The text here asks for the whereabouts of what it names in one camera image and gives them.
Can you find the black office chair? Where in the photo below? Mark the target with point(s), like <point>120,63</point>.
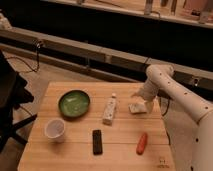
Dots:
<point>12,95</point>

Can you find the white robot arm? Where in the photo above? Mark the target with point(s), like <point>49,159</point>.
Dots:
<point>159,77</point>

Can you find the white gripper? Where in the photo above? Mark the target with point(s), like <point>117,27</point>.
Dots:
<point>149,106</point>

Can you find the white plastic bottle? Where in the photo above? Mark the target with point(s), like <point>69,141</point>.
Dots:
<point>109,110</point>

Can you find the black remote control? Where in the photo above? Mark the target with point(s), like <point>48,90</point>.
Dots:
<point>97,142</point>

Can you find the white sponge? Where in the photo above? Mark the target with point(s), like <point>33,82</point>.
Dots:
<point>136,108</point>

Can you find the wooden table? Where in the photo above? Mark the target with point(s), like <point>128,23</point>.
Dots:
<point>107,138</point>

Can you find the white paper cup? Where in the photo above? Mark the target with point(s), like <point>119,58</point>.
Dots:
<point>55,130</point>

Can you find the green ceramic bowl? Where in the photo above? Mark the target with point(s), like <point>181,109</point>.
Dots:
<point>74,103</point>

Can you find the orange carrot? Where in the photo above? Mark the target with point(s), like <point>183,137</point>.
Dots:
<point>142,144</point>

